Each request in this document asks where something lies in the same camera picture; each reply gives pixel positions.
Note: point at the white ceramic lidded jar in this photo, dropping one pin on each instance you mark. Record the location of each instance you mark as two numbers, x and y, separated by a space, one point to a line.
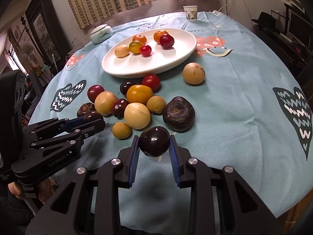
101 33

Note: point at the dark red plum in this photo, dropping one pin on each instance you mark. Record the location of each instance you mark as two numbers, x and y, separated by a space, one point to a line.
119 107

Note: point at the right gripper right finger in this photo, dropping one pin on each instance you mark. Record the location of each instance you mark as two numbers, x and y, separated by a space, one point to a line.
179 157

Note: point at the standing fan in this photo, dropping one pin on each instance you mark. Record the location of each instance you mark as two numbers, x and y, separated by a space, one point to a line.
28 54

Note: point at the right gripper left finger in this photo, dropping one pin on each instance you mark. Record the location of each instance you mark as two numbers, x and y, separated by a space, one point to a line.
129 158

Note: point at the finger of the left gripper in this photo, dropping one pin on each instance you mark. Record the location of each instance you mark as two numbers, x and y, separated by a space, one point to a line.
92 128
71 124

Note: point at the black hat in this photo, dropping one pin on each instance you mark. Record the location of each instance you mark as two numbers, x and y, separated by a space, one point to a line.
265 20

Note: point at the paper cup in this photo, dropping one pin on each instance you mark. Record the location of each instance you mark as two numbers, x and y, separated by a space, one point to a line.
191 12

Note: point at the pale yellow round fruit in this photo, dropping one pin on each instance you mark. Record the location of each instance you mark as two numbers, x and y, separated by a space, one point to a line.
137 115

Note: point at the brown passion fruit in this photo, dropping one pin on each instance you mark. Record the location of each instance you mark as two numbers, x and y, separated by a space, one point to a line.
84 108

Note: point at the red cherry tomato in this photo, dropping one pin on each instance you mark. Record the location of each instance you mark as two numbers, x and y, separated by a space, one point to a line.
145 50
151 81

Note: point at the dark passion fruit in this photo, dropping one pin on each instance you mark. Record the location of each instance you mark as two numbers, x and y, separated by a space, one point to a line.
179 114

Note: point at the beige pear front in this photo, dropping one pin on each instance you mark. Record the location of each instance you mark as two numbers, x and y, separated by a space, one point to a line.
122 51

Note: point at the dark plum top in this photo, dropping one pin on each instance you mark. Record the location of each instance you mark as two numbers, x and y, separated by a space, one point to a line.
124 87

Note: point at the blue patterned tablecloth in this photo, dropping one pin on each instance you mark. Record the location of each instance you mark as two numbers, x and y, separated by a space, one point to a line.
250 114

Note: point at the left hand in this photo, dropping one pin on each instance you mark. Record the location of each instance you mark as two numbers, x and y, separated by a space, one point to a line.
44 190

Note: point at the computer monitor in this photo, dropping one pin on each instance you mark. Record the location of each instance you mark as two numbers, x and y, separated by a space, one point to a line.
299 26

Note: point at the orange yellow tomato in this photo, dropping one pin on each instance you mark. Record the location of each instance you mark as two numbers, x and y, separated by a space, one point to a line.
139 93

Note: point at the orange mandarin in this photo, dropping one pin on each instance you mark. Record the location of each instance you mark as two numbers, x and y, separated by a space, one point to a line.
157 35
141 38

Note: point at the large red plum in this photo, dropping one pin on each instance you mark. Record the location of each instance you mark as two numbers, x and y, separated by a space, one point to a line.
94 91

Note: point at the white oval plate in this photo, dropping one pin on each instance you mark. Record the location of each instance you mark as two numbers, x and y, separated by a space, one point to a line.
128 59

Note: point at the small dark plum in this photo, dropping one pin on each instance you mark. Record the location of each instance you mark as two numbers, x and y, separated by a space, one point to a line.
154 141

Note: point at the striped beige melon fruit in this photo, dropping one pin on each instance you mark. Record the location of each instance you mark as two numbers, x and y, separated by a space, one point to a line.
193 73

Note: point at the large beige pear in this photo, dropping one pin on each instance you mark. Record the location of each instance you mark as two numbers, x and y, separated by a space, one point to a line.
104 103

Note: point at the framed picture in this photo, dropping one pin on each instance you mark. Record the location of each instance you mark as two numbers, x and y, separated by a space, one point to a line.
47 31

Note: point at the green yellow tomato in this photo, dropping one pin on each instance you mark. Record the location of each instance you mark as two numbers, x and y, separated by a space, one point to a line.
135 47

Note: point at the red cherry tomato top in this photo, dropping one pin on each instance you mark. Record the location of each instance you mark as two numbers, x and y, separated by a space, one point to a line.
151 81

